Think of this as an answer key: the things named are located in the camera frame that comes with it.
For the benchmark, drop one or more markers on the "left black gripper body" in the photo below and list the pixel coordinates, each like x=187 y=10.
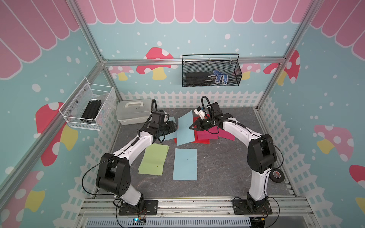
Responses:
x=167 y=128

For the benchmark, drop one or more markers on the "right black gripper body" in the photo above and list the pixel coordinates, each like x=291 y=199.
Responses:
x=204 y=124

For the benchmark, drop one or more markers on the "large green paper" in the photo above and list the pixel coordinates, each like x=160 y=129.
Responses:
x=153 y=160

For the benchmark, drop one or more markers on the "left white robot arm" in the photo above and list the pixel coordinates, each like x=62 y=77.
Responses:
x=114 y=169

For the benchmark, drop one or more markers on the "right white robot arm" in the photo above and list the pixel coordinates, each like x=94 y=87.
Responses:
x=261 y=154

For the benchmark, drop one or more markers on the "magenta paper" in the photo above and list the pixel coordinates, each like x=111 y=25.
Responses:
x=226 y=135
x=210 y=134

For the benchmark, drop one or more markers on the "red paper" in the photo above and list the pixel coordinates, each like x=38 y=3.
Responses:
x=197 y=140

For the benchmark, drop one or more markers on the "white plastic storage box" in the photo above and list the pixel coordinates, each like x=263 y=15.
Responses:
x=134 y=111

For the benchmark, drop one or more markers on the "black box in mesh basket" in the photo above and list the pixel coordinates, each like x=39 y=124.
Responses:
x=197 y=79

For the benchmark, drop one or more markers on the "blue white item in basket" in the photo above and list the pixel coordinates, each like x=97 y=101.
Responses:
x=219 y=77

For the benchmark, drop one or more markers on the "black tape roll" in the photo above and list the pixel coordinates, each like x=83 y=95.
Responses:
x=277 y=176

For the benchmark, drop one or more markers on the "green lit circuit board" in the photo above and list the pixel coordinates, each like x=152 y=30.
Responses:
x=139 y=222

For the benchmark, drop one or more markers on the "black mesh wall basket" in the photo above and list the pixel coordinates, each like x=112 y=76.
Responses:
x=226 y=63

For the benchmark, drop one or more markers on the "black block in wire basket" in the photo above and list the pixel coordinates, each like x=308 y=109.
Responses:
x=91 y=111

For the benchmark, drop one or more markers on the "white wire wall basket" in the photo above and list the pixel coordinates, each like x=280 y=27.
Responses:
x=73 y=109

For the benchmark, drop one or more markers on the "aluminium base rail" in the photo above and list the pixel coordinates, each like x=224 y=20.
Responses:
x=201 y=212

